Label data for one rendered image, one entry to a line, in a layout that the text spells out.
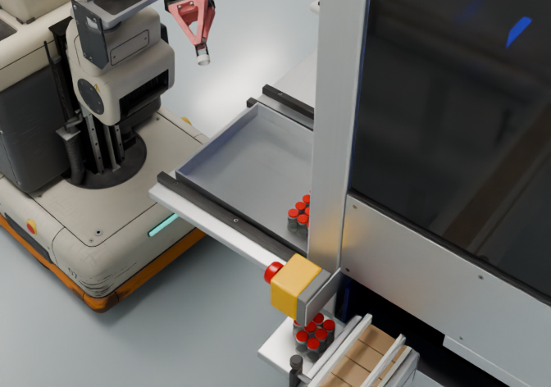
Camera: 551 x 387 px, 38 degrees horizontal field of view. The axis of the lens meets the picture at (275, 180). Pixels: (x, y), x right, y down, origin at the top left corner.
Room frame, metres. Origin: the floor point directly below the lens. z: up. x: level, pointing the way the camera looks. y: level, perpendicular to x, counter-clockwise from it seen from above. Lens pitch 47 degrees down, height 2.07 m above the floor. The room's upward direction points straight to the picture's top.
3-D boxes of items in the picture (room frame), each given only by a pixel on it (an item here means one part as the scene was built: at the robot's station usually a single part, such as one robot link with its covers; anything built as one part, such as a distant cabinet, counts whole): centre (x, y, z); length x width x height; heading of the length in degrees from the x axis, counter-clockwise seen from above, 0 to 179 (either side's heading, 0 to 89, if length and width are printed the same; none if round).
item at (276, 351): (0.71, -0.06, 0.87); 0.14 x 0.13 x 0.02; 52
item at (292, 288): (0.75, -0.04, 0.99); 0.08 x 0.07 x 0.07; 52
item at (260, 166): (1.08, -0.01, 0.90); 0.34 x 0.26 x 0.04; 52
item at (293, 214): (1.03, -0.08, 0.90); 0.18 x 0.02 x 0.05; 142
